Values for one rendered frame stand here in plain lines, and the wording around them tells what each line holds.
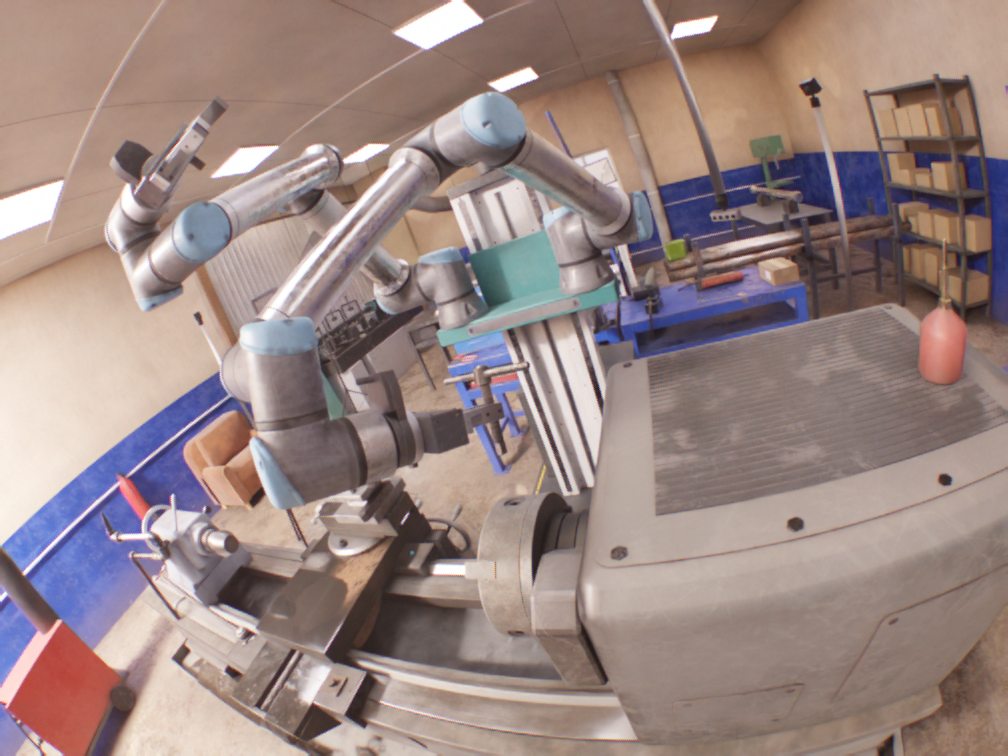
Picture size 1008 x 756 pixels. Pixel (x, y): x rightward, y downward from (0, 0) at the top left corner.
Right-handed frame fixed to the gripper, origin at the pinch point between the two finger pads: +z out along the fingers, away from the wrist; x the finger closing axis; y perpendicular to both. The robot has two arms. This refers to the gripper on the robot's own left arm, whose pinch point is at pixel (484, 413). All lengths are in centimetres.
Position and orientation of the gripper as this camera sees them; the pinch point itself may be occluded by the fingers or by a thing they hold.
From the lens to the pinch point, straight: 63.9
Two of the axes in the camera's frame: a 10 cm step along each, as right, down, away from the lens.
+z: 7.4, -1.8, 6.5
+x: 6.4, -1.1, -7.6
